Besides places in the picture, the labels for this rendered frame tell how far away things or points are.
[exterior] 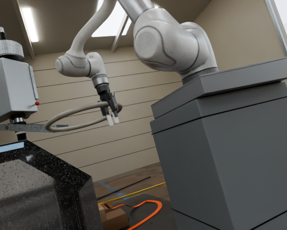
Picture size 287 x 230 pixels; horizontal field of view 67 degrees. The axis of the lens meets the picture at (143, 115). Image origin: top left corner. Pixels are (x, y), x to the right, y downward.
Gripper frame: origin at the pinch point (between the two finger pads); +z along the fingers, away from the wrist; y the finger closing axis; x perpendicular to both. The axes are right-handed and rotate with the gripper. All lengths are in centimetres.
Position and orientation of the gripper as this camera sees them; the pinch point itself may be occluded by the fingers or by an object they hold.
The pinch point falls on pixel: (112, 119)
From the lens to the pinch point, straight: 123.0
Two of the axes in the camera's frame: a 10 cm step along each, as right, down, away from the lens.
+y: -7.0, 3.5, 6.3
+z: 3.2, 9.3, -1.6
